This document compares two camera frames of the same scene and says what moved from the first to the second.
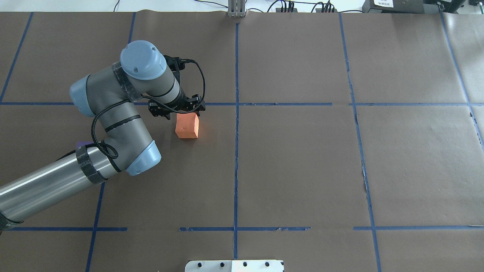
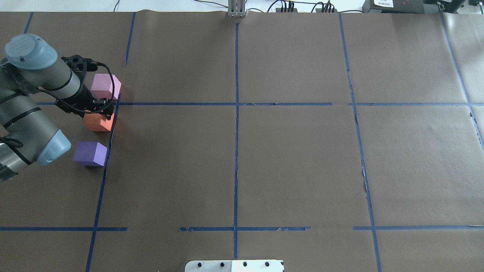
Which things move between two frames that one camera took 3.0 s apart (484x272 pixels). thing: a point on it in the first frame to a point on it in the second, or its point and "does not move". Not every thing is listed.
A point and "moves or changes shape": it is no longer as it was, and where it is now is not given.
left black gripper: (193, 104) to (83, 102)
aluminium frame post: (236, 8) does not move
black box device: (414, 6) does not move
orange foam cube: (187, 125) moves or changes shape
